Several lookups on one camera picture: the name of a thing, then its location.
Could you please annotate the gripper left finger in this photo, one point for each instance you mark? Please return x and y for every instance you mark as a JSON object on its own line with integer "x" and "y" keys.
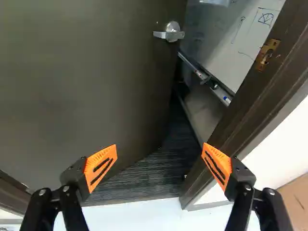
{"x": 77, "y": 178}

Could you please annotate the dark brown door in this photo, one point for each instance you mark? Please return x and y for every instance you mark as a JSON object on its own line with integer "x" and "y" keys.
{"x": 79, "y": 84}

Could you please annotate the dark brown door frame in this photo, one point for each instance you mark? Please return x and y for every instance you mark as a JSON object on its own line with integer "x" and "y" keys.
{"x": 252, "y": 113}

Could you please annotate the whiteboard with marker tray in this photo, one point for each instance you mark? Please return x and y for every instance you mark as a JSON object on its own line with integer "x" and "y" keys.
{"x": 223, "y": 41}

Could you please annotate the blue capped marker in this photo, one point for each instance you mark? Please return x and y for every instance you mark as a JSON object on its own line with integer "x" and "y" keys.
{"x": 227, "y": 99}

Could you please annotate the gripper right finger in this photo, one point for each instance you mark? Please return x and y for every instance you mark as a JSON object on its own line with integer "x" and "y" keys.
{"x": 237, "y": 178}

